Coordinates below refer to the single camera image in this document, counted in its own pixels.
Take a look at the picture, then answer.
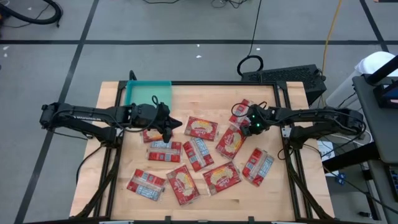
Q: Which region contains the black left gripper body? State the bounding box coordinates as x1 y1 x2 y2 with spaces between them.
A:
133 102 172 133

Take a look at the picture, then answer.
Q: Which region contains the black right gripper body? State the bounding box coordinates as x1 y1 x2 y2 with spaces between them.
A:
244 105 270 138

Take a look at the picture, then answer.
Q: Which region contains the teal plastic basket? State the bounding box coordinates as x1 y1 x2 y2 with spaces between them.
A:
124 80 173 108

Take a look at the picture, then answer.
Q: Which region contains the white paper sheet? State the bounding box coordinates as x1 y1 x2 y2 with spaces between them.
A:
317 139 336 170

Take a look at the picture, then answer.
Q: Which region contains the grey side table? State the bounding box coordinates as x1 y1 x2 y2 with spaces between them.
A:
352 74 398 224

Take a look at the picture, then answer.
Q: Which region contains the white bin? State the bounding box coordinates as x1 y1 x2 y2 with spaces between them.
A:
325 51 397 108

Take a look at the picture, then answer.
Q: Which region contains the black monitor stand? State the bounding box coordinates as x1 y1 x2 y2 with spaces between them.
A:
365 55 398 109

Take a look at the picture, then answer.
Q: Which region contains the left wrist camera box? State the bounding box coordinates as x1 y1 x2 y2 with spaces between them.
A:
136 104 158 119

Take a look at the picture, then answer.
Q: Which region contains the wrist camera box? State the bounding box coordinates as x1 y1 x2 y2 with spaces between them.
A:
136 104 158 119
248 104 267 119

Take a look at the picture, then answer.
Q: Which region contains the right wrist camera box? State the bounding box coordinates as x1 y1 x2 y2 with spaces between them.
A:
248 104 267 119

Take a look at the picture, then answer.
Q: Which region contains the black coiled floor cable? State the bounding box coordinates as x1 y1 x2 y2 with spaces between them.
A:
236 0 264 77

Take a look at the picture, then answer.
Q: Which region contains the yellow cable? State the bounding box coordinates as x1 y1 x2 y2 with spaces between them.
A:
321 0 343 74

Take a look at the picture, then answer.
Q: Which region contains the thick black hose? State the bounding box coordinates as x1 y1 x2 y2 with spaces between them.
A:
0 0 63 27

